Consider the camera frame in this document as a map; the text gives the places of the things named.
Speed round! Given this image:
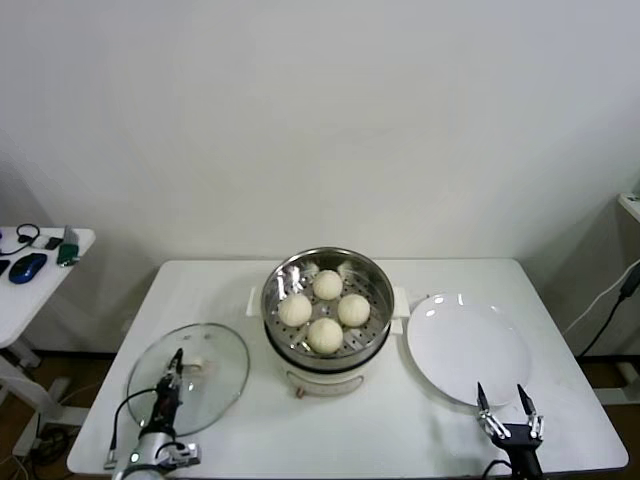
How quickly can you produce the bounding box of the white round plate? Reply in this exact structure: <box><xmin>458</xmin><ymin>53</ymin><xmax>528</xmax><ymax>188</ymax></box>
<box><xmin>406</xmin><ymin>293</ymin><xmax>533</xmax><ymax>407</ymax></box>

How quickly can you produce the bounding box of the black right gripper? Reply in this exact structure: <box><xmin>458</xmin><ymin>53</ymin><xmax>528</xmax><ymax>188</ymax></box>
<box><xmin>476</xmin><ymin>382</ymin><xmax>546</xmax><ymax>480</ymax></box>

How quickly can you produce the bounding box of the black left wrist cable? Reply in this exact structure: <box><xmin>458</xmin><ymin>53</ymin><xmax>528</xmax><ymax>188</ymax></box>
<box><xmin>104</xmin><ymin>389</ymin><xmax>162</xmax><ymax>470</ymax></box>

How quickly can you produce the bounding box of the black power cable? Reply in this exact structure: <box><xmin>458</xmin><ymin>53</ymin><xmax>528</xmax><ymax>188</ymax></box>
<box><xmin>579</xmin><ymin>264</ymin><xmax>640</xmax><ymax>357</ymax></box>

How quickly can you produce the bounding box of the black floor cable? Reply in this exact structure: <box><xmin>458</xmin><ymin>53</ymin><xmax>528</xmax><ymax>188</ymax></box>
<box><xmin>29</xmin><ymin>429</ymin><xmax>71</xmax><ymax>459</ymax></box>

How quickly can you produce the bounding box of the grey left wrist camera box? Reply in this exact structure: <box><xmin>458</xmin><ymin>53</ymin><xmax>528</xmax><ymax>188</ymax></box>
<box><xmin>158</xmin><ymin>441</ymin><xmax>204</xmax><ymax>469</ymax></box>

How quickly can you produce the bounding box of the white side table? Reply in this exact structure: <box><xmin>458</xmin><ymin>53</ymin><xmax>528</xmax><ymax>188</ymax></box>
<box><xmin>0</xmin><ymin>227</ymin><xmax>96</xmax><ymax>401</ymax></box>

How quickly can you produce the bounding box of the white wall cable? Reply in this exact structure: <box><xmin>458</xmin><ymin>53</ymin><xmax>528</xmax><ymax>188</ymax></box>
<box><xmin>563</xmin><ymin>259</ymin><xmax>640</xmax><ymax>337</ymax></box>

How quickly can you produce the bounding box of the green grey circuit module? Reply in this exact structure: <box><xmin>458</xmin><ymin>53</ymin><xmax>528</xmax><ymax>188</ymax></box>
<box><xmin>56</xmin><ymin>224</ymin><xmax>81</xmax><ymax>269</ymax></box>

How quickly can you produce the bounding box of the white desk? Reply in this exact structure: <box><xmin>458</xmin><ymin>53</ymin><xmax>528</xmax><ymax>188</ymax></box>
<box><xmin>617</xmin><ymin>192</ymin><xmax>640</xmax><ymax>221</ymax></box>

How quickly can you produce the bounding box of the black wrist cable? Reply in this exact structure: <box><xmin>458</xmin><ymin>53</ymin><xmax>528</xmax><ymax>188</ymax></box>
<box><xmin>481</xmin><ymin>459</ymin><xmax>512</xmax><ymax>480</ymax></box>
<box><xmin>104</xmin><ymin>389</ymin><xmax>162</xmax><ymax>470</ymax></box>

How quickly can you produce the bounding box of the white steamed baozi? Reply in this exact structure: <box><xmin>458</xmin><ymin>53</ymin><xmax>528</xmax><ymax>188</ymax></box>
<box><xmin>338</xmin><ymin>293</ymin><xmax>372</xmax><ymax>327</ymax></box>
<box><xmin>306</xmin><ymin>318</ymin><xmax>344</xmax><ymax>355</ymax></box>
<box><xmin>277</xmin><ymin>293</ymin><xmax>313</xmax><ymax>327</ymax></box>
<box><xmin>312</xmin><ymin>269</ymin><xmax>344</xmax><ymax>301</ymax></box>

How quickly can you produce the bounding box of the blue computer mouse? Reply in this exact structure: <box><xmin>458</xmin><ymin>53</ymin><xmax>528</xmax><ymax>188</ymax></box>
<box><xmin>8</xmin><ymin>253</ymin><xmax>49</xmax><ymax>285</ymax></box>

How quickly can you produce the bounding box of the stainless steel steamer basket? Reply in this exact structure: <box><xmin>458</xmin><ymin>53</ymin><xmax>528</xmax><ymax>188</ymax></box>
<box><xmin>247</xmin><ymin>246</ymin><xmax>409</xmax><ymax>369</ymax></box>

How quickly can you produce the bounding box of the glass lid with cream handle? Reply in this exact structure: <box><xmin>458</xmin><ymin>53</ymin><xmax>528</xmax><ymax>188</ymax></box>
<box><xmin>126</xmin><ymin>323</ymin><xmax>250</xmax><ymax>437</ymax></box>

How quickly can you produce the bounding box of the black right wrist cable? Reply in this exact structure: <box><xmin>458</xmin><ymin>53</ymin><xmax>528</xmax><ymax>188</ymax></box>
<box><xmin>481</xmin><ymin>459</ymin><xmax>512</xmax><ymax>480</ymax></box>

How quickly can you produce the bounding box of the black earphone cable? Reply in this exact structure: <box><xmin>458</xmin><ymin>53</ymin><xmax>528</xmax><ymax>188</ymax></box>
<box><xmin>0</xmin><ymin>223</ymin><xmax>42</xmax><ymax>254</ymax></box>

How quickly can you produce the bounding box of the white table foot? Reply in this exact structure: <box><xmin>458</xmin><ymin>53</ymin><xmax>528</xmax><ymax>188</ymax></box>
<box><xmin>594</xmin><ymin>359</ymin><xmax>640</xmax><ymax>406</ymax></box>
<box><xmin>19</xmin><ymin>377</ymin><xmax>96</xmax><ymax>456</ymax></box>

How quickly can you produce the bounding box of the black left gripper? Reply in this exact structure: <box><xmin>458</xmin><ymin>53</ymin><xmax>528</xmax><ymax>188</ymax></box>
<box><xmin>148</xmin><ymin>348</ymin><xmax>185</xmax><ymax>436</ymax></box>

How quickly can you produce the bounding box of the white electric cooker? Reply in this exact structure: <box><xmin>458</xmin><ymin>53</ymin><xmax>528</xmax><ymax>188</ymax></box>
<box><xmin>249</xmin><ymin>294</ymin><xmax>406</xmax><ymax>399</ymax></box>

